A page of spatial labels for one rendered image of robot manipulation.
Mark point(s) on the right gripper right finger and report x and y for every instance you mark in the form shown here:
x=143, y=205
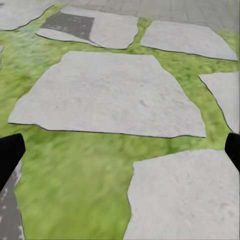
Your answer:
x=232, y=148

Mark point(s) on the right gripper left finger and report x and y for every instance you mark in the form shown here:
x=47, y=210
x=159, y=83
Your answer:
x=12, y=149

